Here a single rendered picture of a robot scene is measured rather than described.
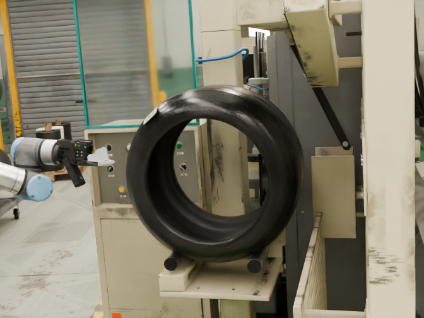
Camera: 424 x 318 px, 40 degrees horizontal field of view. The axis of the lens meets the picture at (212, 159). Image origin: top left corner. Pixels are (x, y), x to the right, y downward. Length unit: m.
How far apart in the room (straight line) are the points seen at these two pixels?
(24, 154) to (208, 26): 0.80
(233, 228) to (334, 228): 0.36
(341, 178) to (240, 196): 0.39
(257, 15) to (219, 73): 0.69
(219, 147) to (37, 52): 9.61
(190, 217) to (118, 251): 0.75
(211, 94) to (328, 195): 0.58
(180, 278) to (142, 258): 0.86
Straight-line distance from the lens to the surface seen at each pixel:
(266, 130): 1.78
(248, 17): 1.51
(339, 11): 1.48
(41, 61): 11.63
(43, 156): 2.13
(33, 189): 2.02
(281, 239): 2.21
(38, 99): 11.69
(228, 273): 2.11
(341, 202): 2.10
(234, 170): 2.20
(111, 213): 2.80
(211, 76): 2.17
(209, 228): 2.16
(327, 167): 2.08
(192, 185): 2.68
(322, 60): 1.74
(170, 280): 1.98
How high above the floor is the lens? 1.57
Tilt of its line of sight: 10 degrees down
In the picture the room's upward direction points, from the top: 4 degrees counter-clockwise
